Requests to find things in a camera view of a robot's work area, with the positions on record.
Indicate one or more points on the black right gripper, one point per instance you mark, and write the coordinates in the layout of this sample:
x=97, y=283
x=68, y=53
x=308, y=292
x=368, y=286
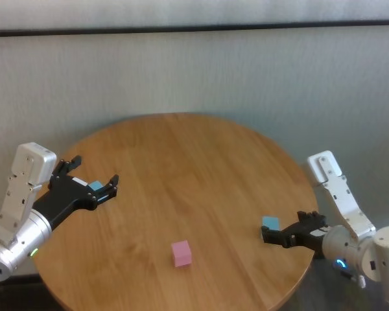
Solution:
x=309, y=234

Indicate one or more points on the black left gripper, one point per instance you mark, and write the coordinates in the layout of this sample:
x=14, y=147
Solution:
x=68, y=194

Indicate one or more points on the blue cube block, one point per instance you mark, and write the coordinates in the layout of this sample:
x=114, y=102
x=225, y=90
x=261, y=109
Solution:
x=95, y=186
x=271, y=222

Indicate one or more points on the pink cube block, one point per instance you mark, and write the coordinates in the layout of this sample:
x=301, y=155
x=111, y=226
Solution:
x=181, y=255

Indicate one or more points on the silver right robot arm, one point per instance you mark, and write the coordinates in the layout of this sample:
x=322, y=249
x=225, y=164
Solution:
x=376, y=256

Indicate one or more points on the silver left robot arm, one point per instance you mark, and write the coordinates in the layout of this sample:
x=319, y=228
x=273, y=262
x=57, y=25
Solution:
x=16, y=243

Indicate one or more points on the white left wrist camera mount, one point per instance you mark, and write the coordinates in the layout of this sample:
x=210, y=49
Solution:
x=29, y=168

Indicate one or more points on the black wall trim strip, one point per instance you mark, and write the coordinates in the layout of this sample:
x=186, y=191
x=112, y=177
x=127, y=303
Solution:
x=194, y=28

